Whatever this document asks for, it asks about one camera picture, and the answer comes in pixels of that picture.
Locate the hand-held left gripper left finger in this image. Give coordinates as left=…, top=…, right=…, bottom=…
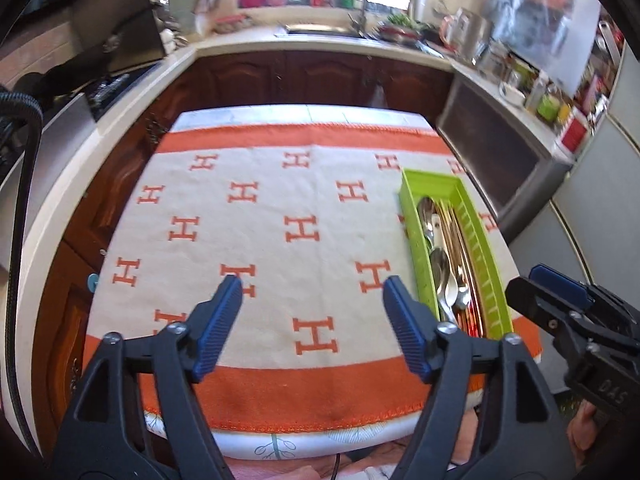
left=57, top=275, right=244, bottom=480

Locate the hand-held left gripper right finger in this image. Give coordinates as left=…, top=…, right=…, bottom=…
left=384, top=276, right=576, bottom=480

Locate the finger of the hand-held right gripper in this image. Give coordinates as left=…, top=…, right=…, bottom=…
left=506, top=277, right=601, bottom=356
left=530, top=265, right=621, bottom=321

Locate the large steel spoon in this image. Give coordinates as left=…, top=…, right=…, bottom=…
left=429, top=247, right=455, bottom=311

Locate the green plastic tray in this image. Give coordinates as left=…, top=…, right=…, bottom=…
left=398, top=169, right=514, bottom=338

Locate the light wooden chopstick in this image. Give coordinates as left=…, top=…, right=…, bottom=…
left=447, top=202, right=480, bottom=336
left=442, top=202, right=473, bottom=336

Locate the steel soup spoon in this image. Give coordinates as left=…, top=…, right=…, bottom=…
left=417, top=196, right=437, bottom=241

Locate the person's right hand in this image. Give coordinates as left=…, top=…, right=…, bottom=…
left=569, top=402, right=602, bottom=456

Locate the grey refrigerator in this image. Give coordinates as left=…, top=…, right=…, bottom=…
left=500, top=45, right=640, bottom=311

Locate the orange patterned blanket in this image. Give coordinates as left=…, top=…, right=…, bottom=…
left=82, top=122, right=543, bottom=433

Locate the red container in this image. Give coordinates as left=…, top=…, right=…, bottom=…
left=557, top=110, right=591, bottom=153

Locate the steel appliance cabinet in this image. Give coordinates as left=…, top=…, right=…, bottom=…
left=435, top=65, right=573, bottom=231

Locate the person's light clothing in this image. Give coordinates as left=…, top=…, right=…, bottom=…
left=230, top=447, right=421, bottom=480

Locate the green-labelled bottle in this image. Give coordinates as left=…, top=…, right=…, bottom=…
left=537, top=87, right=563, bottom=123

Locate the white plastic bottle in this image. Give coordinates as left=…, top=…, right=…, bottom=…
left=525, top=72, right=548, bottom=111

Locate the glass jug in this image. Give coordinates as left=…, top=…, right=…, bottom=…
left=480, top=42, right=512, bottom=81

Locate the steel splash panel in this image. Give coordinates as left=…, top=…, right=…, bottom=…
left=20, top=92, right=98, bottom=171

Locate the gas stove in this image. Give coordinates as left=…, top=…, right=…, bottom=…
left=85, top=72, right=133, bottom=121

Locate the clear plastic bag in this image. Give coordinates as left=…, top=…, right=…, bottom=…
left=492, top=0, right=601, bottom=96

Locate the white electric kettle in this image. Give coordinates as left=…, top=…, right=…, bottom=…
left=440, top=10, right=468, bottom=53

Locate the steel basin with vegetables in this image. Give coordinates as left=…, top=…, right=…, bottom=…
left=377, top=14, right=426, bottom=43

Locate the black range hood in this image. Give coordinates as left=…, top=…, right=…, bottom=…
left=70, top=0, right=166, bottom=76

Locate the steel sink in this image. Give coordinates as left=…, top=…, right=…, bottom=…
left=275, top=22, right=366, bottom=38

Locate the white cutting board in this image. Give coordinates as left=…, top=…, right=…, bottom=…
left=192, top=0, right=236, bottom=36

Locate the steel faucet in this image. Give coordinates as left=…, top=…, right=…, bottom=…
left=346, top=0, right=371, bottom=36

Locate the black braided cable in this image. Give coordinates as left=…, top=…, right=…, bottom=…
left=0, top=87, right=46, bottom=321

